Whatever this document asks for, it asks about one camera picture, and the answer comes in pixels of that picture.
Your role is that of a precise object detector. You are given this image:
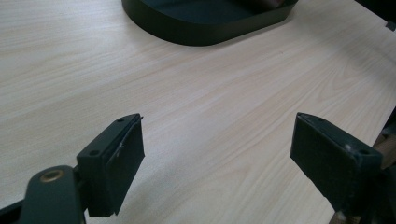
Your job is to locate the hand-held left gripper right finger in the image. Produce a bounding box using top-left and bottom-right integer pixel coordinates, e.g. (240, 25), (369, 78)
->
(290, 112), (384, 217)

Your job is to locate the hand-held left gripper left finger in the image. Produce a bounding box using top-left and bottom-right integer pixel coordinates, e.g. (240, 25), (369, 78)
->
(76, 113), (146, 218)

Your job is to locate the black oval tray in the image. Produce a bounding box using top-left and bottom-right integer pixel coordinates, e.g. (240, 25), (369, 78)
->
(120, 0), (300, 48)

